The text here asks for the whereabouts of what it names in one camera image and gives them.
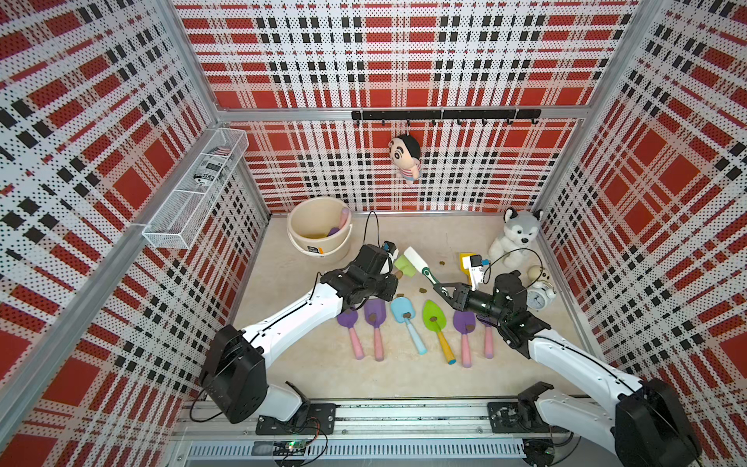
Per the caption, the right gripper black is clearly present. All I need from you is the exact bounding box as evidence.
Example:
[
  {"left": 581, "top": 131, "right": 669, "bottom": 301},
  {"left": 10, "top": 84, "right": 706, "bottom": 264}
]
[{"left": 434, "top": 283, "right": 509, "bottom": 325}]

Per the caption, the green trowel wooden handle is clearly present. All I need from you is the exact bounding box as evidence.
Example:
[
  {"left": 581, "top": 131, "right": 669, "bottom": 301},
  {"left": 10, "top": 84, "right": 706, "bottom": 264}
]
[{"left": 394, "top": 255, "right": 418, "bottom": 277}]

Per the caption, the green white scrub brush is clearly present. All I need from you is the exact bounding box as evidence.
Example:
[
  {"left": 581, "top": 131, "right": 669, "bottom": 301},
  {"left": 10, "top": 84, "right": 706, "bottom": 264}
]
[{"left": 404, "top": 247, "right": 439, "bottom": 285}]

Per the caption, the light blue trowel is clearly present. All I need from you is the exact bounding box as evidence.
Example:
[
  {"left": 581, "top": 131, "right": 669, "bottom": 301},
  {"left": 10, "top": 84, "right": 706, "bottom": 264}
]
[{"left": 390, "top": 297, "right": 427, "bottom": 355}]

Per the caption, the purple trowel pink handle back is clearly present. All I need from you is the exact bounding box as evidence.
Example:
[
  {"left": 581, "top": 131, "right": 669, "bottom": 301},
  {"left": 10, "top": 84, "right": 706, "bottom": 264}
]
[{"left": 328, "top": 208, "right": 350, "bottom": 237}]

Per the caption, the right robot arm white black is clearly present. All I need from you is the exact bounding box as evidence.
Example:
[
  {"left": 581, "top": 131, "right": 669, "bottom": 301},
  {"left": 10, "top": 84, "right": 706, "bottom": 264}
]
[{"left": 433, "top": 272, "right": 702, "bottom": 466}]

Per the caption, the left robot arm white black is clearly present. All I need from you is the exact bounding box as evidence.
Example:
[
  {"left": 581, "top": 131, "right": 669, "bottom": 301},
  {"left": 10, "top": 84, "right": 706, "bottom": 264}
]
[{"left": 198, "top": 241, "right": 399, "bottom": 429}]

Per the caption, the purple pointed trowel rightmost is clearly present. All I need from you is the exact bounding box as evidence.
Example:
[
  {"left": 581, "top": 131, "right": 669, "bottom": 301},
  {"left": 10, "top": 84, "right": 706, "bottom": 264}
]
[{"left": 478, "top": 318, "right": 494, "bottom": 359}]

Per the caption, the cream plastic bucket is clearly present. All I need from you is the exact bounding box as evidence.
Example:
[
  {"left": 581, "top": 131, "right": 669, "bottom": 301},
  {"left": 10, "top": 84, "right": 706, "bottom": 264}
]
[{"left": 286, "top": 197, "right": 353, "bottom": 264}]

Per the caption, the skull alarm clock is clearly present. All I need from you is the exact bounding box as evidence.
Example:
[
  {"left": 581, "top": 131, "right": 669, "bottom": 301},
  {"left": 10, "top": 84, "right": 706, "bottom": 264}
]
[{"left": 526, "top": 266, "right": 558, "bottom": 311}]

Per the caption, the husky plush toy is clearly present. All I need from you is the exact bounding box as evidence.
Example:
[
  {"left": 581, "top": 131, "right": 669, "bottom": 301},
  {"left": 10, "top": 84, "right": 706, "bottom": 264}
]
[{"left": 488, "top": 207, "right": 545, "bottom": 269}]

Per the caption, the cartoon boy plush doll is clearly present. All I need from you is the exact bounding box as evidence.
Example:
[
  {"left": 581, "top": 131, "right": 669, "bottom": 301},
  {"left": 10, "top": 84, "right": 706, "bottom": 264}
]
[{"left": 389, "top": 134, "right": 421, "bottom": 184}]

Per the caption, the can on shelf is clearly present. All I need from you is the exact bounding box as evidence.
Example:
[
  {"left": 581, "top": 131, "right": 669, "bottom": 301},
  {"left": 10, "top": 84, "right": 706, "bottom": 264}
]
[{"left": 193, "top": 154, "right": 229, "bottom": 187}]

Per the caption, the purple pointed trowel pink handle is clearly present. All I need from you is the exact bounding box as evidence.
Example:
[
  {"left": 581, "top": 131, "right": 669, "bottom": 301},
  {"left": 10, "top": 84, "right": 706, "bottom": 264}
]
[{"left": 453, "top": 311, "right": 477, "bottom": 368}]

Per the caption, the green pointed trowel yellow handle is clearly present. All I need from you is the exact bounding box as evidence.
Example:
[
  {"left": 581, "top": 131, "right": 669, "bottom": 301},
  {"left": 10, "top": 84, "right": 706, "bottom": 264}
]
[{"left": 423, "top": 300, "right": 456, "bottom": 365}]

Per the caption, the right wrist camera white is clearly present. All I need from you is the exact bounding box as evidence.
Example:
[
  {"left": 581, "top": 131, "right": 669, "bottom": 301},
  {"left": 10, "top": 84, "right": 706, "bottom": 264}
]
[{"left": 469, "top": 254, "right": 489, "bottom": 291}]

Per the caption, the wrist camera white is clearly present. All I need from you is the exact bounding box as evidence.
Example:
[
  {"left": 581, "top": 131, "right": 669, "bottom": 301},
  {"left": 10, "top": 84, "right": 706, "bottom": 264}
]
[
  {"left": 381, "top": 241, "right": 399, "bottom": 274},
  {"left": 469, "top": 254, "right": 489, "bottom": 291}
]

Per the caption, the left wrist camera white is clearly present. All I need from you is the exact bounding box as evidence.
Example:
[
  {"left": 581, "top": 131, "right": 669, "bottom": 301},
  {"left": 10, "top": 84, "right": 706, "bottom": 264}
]
[{"left": 381, "top": 241, "right": 399, "bottom": 274}]

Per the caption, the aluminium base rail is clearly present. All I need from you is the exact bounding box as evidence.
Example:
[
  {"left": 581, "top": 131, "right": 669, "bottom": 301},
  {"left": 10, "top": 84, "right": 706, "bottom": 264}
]
[{"left": 167, "top": 391, "right": 615, "bottom": 466}]

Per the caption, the black hook rail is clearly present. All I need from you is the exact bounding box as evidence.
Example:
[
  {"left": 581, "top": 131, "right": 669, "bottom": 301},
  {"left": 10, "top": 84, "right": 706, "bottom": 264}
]
[{"left": 351, "top": 109, "right": 542, "bottom": 123}]

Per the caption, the clear wall shelf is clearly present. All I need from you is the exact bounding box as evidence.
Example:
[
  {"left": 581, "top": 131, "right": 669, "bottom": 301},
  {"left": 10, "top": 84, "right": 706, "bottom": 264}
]
[{"left": 143, "top": 128, "right": 248, "bottom": 250}]

